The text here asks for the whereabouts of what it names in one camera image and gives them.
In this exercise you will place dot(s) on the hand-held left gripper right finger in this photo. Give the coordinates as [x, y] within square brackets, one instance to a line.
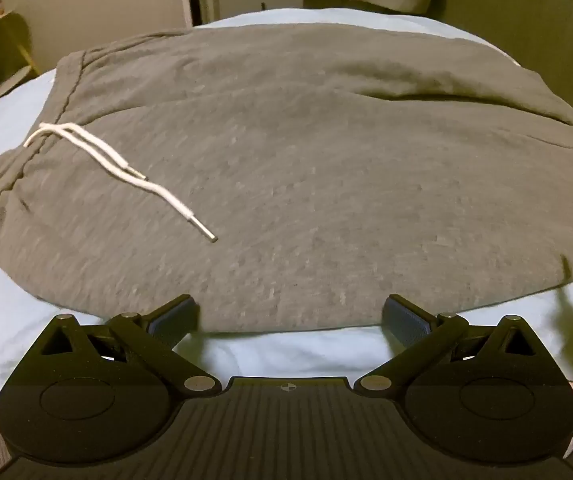
[407, 325]

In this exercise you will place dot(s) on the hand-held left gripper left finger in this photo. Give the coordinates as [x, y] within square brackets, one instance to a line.
[174, 321]

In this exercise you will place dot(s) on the grey pants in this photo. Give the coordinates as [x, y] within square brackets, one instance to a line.
[286, 160]

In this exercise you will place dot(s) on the light blue printed bed sheet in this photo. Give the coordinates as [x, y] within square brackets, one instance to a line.
[266, 352]

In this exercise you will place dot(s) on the yellow wooden side table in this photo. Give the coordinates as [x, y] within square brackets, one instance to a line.
[4, 45]

